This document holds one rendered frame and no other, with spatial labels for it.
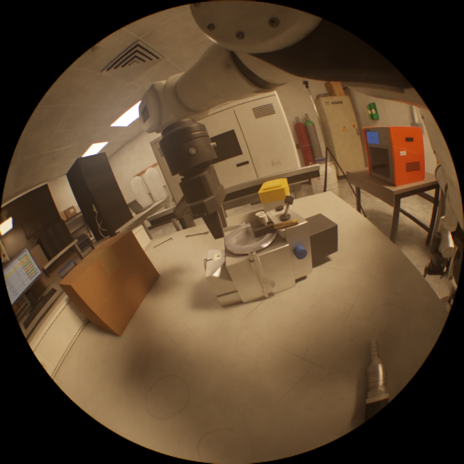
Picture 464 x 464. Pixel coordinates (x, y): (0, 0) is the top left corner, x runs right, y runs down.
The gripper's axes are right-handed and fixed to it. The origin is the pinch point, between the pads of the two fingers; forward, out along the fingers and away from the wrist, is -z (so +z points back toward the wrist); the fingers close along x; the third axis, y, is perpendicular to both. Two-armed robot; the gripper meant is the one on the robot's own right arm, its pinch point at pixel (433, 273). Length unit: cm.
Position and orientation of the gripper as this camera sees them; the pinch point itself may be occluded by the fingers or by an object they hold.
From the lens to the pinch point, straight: 102.0
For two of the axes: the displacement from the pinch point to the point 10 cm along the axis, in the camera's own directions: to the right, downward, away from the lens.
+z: -5.7, -7.1, -4.1
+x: -6.1, 0.3, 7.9
